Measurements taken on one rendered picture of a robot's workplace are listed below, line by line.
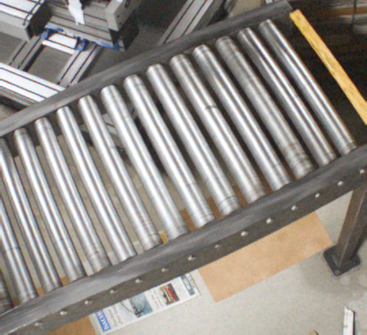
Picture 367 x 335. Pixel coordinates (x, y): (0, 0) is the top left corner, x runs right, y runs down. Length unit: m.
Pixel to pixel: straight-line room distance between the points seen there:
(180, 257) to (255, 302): 0.82
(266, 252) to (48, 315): 1.04
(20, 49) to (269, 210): 1.44
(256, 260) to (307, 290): 0.22
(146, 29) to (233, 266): 0.94
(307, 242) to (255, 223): 0.86
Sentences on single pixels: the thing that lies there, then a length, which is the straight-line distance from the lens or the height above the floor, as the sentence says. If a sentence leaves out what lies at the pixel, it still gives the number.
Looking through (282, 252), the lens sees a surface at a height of 0.00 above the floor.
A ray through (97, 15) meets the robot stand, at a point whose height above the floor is 0.74.
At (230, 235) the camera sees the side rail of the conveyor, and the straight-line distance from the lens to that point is 1.53.
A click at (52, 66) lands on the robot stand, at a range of 2.60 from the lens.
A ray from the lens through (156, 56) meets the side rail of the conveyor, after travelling 1.78.
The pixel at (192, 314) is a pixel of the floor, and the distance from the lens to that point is 2.31.
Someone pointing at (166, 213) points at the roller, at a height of 0.80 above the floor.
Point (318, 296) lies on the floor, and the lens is 2.32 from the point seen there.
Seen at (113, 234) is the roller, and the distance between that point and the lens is 1.56.
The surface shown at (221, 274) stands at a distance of 2.34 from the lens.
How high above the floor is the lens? 2.22
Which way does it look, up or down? 61 degrees down
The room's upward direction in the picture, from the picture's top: 11 degrees counter-clockwise
